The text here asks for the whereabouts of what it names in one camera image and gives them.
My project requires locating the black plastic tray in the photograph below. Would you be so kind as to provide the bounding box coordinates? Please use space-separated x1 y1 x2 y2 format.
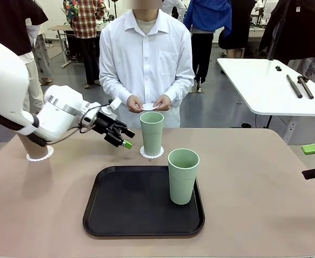
82 165 206 237

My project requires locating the brown plastic cup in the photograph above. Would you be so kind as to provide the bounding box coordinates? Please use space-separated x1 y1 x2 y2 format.
19 133 52 160

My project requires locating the person's right forearm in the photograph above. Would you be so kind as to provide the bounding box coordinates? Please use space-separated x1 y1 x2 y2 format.
99 76 133 106

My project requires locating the person in black coat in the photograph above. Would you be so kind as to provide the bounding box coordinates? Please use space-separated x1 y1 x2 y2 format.
258 0 315 79

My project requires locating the person in black top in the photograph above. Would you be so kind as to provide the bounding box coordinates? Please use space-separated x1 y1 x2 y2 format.
0 0 53 113

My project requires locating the person in white shirt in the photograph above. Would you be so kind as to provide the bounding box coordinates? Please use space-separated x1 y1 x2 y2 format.
99 10 195 128

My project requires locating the black rod with clamp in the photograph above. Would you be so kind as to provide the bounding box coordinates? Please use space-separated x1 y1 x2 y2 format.
297 75 315 99

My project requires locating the plain black metal rod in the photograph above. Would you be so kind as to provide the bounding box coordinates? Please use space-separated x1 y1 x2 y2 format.
286 74 304 98

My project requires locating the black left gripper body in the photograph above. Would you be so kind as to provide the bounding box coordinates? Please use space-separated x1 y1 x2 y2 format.
92 111 120 135

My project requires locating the person in blue jacket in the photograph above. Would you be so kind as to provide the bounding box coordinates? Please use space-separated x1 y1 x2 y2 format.
183 0 233 92

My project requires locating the person's left hand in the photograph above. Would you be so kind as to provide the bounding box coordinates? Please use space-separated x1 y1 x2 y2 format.
154 95 172 112

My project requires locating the black tripod stand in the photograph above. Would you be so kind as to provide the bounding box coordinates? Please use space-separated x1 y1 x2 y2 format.
267 0 292 60

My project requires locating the grey background desk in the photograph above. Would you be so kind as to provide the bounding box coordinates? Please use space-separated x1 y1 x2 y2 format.
47 24 76 68

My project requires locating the white scalloped paper coaster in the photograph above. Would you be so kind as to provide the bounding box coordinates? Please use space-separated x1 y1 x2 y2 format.
140 102 160 111
25 145 55 162
139 145 166 160

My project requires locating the white side table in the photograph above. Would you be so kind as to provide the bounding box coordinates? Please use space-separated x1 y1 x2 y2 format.
216 57 315 128

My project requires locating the person's left forearm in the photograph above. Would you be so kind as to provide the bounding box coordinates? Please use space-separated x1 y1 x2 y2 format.
164 76 195 105

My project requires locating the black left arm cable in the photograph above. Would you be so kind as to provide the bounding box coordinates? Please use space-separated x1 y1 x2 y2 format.
59 102 110 144

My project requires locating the person's right hand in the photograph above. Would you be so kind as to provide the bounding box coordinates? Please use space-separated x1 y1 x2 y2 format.
126 94 144 113

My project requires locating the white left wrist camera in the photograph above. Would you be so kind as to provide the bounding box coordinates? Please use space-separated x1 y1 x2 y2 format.
103 97 123 115

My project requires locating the person in grey trousers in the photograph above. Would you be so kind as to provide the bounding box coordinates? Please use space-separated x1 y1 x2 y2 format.
25 17 53 85

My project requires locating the light green plastic cup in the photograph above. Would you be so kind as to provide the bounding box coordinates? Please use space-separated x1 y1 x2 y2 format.
168 148 201 205
140 111 165 156

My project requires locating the person in white top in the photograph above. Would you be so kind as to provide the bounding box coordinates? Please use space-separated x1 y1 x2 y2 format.
162 0 187 22

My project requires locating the person in plaid shirt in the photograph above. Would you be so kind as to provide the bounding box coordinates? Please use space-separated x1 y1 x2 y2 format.
63 0 106 89

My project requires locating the person in black dress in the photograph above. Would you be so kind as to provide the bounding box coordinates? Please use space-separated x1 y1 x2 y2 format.
218 0 255 59

